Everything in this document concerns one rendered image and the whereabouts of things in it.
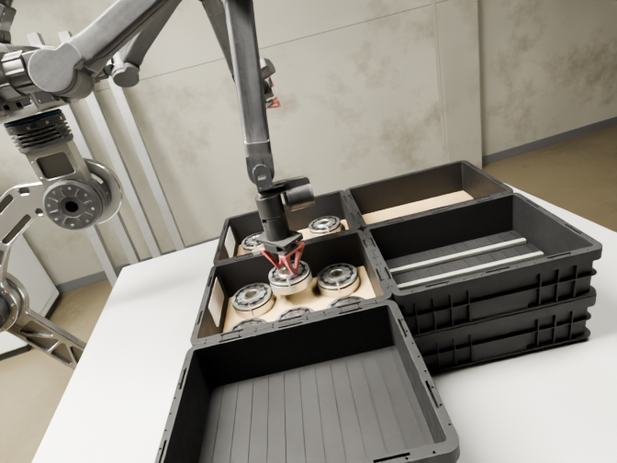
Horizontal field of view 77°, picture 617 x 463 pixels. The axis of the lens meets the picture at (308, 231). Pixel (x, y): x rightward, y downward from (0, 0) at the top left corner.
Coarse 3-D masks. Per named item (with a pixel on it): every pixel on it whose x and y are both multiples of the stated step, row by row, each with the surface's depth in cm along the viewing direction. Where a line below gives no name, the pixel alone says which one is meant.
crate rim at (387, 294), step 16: (320, 240) 98; (256, 256) 98; (368, 256) 86; (208, 288) 90; (384, 288) 75; (352, 304) 73; (288, 320) 73; (192, 336) 75; (208, 336) 74; (224, 336) 73
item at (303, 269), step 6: (294, 264) 96; (300, 264) 96; (306, 264) 95; (276, 270) 95; (300, 270) 93; (306, 270) 92; (270, 276) 94; (276, 276) 93; (294, 276) 91; (300, 276) 91; (306, 276) 91; (276, 282) 90; (282, 282) 90; (294, 282) 90
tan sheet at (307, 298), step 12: (360, 276) 98; (312, 288) 98; (360, 288) 93; (372, 288) 92; (276, 300) 97; (288, 300) 95; (300, 300) 94; (312, 300) 93; (324, 300) 92; (228, 312) 97; (276, 312) 92; (228, 324) 93
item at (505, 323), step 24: (528, 312) 76; (552, 312) 76; (576, 312) 78; (432, 336) 77; (456, 336) 77; (480, 336) 79; (504, 336) 79; (528, 336) 80; (552, 336) 80; (576, 336) 81; (432, 360) 81; (456, 360) 81; (480, 360) 81
